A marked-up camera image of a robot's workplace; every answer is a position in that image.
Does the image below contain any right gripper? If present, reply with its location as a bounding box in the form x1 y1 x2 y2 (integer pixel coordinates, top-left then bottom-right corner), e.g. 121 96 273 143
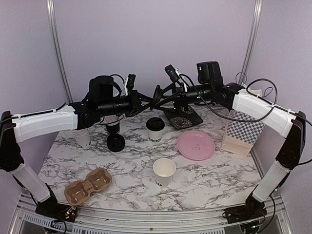
155 82 213 116

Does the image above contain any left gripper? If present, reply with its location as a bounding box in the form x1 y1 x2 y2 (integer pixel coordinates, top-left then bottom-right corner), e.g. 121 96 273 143
98 89 156 117

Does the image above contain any white paper cup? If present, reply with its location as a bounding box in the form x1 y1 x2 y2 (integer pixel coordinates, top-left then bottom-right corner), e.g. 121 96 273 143
153 158 176 188
148 129 163 145

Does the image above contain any pink plate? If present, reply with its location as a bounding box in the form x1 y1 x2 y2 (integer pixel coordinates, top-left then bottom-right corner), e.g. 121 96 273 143
175 130 215 161

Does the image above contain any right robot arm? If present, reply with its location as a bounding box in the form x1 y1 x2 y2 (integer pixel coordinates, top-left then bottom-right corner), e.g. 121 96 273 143
152 61 309 218

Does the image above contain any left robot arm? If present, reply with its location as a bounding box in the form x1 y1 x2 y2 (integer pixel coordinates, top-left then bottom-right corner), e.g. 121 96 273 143
0 74 152 217

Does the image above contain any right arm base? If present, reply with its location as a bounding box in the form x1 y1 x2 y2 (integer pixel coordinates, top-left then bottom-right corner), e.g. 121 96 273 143
222 204 267 224

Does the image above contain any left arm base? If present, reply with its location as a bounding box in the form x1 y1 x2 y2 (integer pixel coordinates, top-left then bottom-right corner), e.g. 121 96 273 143
35 203 77 223

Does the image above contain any black patterned square plate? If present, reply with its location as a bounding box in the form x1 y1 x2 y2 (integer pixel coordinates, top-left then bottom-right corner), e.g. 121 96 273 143
164 106 203 130

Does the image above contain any black cup holding straws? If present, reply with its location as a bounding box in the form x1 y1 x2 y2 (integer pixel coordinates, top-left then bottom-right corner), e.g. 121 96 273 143
105 122 120 135

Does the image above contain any stack of black lids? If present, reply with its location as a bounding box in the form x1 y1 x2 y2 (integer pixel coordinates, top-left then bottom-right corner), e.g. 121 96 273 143
106 134 125 152

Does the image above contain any stack of white paper cups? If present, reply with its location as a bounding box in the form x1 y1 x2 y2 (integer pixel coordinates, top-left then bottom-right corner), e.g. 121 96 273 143
71 128 91 149

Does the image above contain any checkered paper bag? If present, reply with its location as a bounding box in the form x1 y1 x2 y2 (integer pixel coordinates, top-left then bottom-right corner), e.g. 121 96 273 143
221 110 265 157

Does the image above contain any brown cardboard cup carrier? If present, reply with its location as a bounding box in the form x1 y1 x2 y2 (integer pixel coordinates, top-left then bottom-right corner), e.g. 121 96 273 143
64 168 113 206

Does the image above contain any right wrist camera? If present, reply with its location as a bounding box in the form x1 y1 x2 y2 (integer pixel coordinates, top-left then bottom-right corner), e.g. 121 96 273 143
164 64 180 83

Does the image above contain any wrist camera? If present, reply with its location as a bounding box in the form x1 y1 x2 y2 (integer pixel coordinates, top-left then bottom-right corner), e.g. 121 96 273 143
122 74 136 96
164 64 180 83

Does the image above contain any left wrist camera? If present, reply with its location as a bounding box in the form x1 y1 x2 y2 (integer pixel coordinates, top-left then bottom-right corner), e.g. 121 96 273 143
122 74 136 96

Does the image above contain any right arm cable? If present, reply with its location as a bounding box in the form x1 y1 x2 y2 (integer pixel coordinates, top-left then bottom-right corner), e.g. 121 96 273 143
180 74 278 122

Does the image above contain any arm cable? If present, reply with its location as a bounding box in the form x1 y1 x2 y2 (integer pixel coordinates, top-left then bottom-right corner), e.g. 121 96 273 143
180 74 278 122
0 102 69 127

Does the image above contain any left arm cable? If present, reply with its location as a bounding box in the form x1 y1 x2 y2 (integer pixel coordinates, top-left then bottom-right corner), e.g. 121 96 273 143
0 102 69 127

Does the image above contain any right aluminium post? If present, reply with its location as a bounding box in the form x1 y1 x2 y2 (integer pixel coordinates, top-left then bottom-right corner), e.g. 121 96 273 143
241 0 263 74

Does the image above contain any aluminium post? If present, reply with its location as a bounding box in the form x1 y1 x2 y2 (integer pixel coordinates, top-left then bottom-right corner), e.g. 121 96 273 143
241 0 263 74
46 0 73 102

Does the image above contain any left aluminium post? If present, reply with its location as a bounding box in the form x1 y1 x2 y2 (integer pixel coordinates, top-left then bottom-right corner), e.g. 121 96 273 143
46 0 73 102

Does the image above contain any aluminium front rail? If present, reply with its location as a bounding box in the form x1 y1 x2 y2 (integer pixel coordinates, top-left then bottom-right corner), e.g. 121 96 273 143
8 194 294 234

